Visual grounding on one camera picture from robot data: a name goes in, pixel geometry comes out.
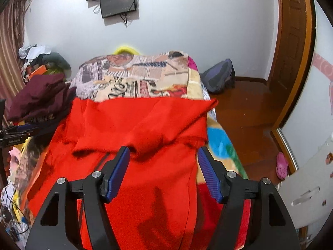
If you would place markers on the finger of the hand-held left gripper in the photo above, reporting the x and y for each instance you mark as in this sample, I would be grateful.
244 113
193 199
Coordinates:
26 128

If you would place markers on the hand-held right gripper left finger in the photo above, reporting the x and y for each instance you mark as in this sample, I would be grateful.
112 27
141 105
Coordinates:
116 174

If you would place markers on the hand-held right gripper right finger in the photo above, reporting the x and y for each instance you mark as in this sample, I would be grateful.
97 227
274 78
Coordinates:
210 177

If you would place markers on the red zip jacket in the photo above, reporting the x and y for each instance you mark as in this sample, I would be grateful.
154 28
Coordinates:
156 140

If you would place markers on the maroon folded clothes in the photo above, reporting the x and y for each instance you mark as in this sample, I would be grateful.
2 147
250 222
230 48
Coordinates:
39 99

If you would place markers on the person's left hand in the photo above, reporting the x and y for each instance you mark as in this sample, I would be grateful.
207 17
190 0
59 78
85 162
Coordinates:
8 161

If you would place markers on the colourful fleece blanket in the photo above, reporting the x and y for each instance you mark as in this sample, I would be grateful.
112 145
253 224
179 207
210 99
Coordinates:
221 145

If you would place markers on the orange box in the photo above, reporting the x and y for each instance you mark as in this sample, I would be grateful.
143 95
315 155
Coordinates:
37 71

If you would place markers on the white plastic bag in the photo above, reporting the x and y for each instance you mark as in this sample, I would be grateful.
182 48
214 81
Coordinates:
24 52

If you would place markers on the pink slipper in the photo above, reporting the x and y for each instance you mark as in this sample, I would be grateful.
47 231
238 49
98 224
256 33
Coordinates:
281 165

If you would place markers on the striped brown curtain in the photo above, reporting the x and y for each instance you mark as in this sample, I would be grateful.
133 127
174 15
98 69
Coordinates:
11 47

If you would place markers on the dark green jacket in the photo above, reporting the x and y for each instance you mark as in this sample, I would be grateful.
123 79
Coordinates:
58 61

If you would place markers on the grey backpack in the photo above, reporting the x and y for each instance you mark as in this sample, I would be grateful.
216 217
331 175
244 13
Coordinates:
218 76

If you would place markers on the yellow round object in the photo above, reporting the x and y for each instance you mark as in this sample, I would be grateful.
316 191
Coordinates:
126 50

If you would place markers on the white wardrobe door pink pattern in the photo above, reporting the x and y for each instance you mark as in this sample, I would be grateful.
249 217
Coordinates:
307 96

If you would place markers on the brown wooden door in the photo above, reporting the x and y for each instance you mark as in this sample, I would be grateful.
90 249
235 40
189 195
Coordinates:
291 36

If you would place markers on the small black wall monitor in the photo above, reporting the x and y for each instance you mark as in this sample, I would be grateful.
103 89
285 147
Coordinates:
118 4

